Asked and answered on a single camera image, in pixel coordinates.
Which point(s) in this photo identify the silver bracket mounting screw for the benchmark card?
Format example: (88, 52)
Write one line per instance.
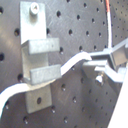
(34, 8)

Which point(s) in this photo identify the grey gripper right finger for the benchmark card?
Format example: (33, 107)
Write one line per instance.
(116, 55)

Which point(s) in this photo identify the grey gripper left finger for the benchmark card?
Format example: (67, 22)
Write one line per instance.
(104, 74)

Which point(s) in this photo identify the grey metal cable clip bracket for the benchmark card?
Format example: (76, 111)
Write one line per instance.
(35, 49)

